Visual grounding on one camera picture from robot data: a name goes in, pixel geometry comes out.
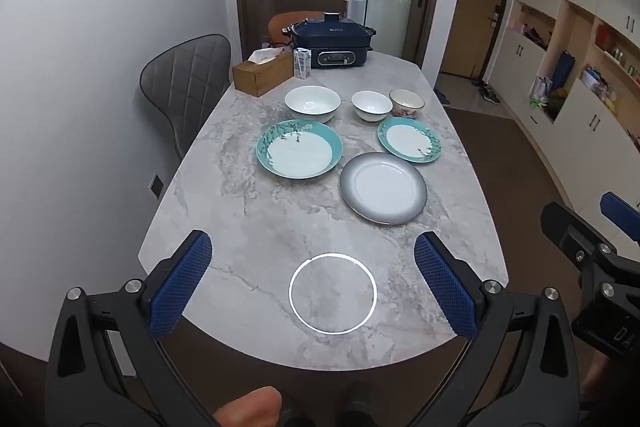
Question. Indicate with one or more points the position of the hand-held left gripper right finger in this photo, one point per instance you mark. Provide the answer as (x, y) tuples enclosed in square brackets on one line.
[(442, 279)]

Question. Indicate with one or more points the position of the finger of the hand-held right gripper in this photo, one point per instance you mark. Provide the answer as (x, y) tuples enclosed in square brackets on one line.
[(622, 214), (565, 227)]

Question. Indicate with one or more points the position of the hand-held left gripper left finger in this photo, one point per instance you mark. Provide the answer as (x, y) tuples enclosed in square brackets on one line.
[(180, 279)]

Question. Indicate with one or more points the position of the grey rimmed white plate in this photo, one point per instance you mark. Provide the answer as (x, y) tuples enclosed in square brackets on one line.
[(384, 188)]

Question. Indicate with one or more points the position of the small teal floral plate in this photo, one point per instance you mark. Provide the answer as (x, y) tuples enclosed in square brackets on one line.
[(410, 141)]

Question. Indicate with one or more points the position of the large teal floral plate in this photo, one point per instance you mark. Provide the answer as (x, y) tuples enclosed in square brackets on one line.
[(300, 149)]

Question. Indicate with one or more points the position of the floral patterned bowl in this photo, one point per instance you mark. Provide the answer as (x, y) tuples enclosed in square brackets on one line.
[(406, 103)]

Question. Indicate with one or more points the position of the small white bowl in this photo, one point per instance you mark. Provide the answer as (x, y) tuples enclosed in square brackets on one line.
[(371, 105)]

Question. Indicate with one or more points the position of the large white bowl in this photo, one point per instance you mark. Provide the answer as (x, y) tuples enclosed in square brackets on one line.
[(312, 103)]

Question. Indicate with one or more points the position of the person's left hand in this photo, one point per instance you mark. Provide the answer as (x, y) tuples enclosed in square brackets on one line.
[(250, 407)]

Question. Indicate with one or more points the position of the white gift bag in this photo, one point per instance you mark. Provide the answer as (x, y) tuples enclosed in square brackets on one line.
[(540, 92)]

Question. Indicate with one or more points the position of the blue bag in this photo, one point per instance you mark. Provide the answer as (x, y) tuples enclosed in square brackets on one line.
[(564, 72)]

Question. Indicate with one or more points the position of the pair of shoes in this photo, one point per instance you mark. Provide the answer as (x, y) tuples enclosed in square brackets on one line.
[(487, 93)]

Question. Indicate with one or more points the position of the grey quilted chair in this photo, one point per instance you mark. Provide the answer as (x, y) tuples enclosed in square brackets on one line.
[(180, 82)]

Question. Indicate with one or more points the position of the wooden tissue box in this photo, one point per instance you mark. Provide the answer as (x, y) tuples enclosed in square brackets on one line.
[(260, 74)]

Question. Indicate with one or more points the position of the small milk carton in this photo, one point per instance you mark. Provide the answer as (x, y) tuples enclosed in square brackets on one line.
[(302, 64)]

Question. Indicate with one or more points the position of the navy electric cooker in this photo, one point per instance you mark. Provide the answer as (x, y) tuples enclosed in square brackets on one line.
[(330, 39)]

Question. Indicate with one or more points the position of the orange chair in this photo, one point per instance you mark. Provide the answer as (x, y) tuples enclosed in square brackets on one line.
[(290, 21)]

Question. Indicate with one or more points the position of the wall socket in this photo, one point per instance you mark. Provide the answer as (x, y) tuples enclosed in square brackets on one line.
[(156, 187)]

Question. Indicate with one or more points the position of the white wall cabinet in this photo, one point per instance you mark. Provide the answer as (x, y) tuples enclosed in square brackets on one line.
[(585, 112)]

